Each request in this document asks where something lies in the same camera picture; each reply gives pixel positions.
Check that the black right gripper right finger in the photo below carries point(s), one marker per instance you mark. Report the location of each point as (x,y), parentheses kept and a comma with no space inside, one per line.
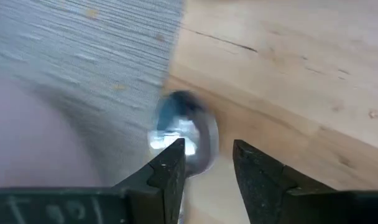
(260,186)

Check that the white bowl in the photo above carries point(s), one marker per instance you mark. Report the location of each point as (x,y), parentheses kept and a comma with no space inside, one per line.
(27,140)

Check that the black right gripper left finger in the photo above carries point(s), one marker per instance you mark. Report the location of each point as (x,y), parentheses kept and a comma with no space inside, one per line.
(164,193)

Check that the grey woven placemat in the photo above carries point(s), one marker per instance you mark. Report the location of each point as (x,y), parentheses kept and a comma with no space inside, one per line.
(83,46)

